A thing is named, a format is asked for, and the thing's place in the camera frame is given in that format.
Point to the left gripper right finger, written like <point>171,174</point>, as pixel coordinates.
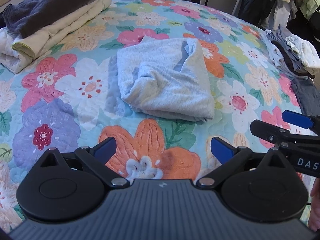
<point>232,161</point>

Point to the floral bed sheet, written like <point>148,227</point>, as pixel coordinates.
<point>68,97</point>

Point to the white floral folded garment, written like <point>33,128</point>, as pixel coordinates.
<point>304,50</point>

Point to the cream folded garment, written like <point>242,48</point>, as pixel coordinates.
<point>17,52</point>

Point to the grey cat face t-shirt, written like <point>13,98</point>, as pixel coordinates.
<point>166,78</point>

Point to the dark navy folded sweater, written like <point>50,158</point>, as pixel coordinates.
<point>29,16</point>

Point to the light green hanging jacket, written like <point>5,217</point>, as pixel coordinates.
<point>308,7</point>

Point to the person's right hand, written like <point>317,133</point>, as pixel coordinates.
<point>314,218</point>

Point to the dark grey folded shirt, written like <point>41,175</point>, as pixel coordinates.
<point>307,96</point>

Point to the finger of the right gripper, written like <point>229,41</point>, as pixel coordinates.
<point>304,121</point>
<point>267,132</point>

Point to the black jacket white piping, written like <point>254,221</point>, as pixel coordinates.
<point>306,29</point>

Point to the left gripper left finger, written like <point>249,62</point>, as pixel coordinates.
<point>95,158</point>

